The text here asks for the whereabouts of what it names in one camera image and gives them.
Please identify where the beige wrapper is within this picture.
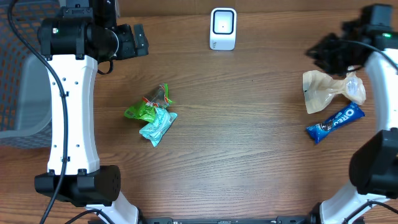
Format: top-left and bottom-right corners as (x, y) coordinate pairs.
(302, 70), (366, 114)

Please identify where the blue snack packet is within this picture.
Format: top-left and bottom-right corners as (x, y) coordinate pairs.
(306, 102), (365, 144)

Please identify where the green snack packet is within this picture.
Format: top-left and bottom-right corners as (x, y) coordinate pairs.
(124, 83), (173, 123)

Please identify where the teal white snack packet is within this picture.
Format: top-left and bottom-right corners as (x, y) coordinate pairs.
(139, 108), (178, 147)

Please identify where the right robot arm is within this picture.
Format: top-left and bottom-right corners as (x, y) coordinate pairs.
(292, 4), (397, 223)

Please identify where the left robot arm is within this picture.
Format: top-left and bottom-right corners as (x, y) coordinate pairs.
(34, 1), (148, 223)

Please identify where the white barcode scanner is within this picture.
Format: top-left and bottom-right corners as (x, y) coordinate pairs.
(210, 7), (237, 51)

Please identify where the grey plastic mesh basket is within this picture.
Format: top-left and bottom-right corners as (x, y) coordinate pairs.
(1, 1), (60, 149)

